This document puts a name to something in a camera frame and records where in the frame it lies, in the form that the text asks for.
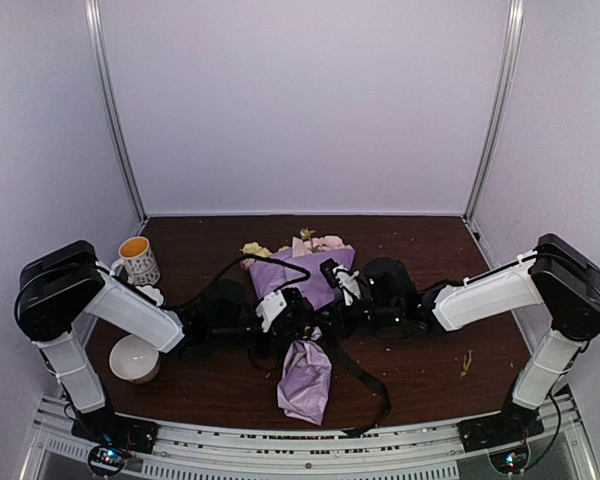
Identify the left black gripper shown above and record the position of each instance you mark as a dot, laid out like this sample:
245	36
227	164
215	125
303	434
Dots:
281	327

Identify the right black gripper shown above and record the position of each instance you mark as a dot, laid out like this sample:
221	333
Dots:
340	325

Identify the purple pink wrapping paper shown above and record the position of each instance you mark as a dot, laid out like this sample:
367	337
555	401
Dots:
285	271

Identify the pink rose flower stem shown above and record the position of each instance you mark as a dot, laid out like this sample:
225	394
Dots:
306	243

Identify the black printed ribbon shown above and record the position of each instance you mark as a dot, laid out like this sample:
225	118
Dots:
350	370

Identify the cream rose flower stem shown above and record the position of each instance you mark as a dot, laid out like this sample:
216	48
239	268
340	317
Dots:
255	249

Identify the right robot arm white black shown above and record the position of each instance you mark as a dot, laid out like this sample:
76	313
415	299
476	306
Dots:
553	274

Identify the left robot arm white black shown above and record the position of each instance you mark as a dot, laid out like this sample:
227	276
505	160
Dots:
56	289

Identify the fallen green stem piece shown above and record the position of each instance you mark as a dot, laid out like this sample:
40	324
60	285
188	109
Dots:
466	364

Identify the white scalloped bowl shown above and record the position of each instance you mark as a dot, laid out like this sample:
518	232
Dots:
153	293

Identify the patterned white mug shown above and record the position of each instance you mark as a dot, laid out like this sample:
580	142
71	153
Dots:
137	260

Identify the white round bowl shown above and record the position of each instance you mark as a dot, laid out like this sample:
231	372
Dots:
134	360

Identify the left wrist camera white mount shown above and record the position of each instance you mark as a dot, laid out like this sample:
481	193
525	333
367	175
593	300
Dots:
280	309

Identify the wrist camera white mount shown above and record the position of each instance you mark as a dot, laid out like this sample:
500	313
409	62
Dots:
280	309
338	276

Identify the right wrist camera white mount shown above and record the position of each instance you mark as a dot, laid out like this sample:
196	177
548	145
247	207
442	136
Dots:
338	276

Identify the aluminium front rail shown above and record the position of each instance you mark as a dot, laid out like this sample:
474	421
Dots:
430	450

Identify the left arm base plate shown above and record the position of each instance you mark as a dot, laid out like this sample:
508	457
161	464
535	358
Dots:
123	433

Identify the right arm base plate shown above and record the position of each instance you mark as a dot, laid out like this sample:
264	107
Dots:
496	430

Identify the right aluminium corner post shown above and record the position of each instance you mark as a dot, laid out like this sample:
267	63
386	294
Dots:
507	70

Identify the aluminium corner post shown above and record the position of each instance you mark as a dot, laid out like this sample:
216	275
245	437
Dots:
97	38
507	70

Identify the left aluminium corner post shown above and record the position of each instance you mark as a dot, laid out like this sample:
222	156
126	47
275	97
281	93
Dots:
97	38

